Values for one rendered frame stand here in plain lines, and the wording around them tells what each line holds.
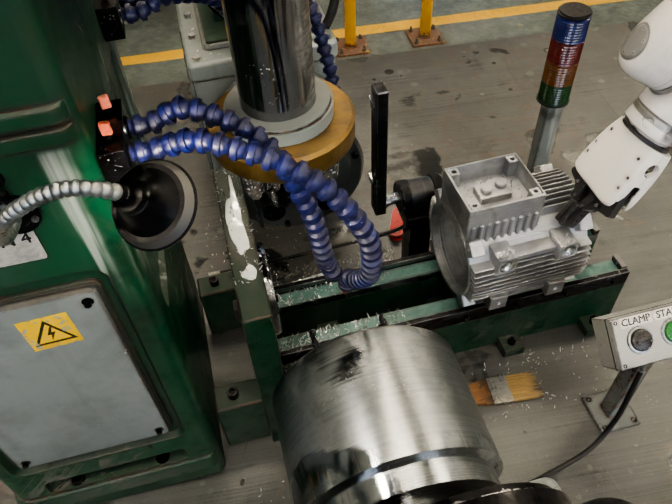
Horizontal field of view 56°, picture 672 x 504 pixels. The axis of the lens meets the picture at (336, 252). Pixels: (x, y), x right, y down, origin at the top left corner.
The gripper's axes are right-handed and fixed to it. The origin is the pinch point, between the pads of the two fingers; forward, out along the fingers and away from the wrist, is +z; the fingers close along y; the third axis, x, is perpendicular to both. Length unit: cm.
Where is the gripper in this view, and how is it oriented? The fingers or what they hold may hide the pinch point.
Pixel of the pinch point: (572, 213)
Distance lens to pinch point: 101.9
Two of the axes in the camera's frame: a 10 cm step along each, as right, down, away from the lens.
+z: -4.5, 6.8, 5.8
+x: -8.6, -1.5, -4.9
